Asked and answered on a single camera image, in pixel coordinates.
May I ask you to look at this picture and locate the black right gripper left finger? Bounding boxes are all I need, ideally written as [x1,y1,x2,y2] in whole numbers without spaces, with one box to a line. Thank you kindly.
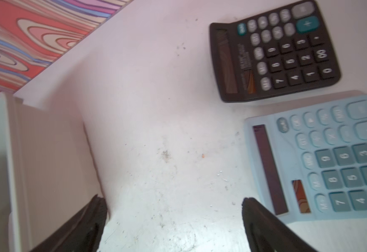
[29,195,108,252]

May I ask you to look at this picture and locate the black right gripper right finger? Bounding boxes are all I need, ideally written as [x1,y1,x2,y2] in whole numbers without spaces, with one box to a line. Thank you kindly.
[242,198,315,252]

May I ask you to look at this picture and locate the white plastic storage box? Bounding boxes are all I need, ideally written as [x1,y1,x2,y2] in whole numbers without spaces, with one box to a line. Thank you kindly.
[0,92,103,252]

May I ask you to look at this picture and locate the black calculator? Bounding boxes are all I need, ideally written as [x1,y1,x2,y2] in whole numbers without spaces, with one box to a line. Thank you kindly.
[209,1,341,102]

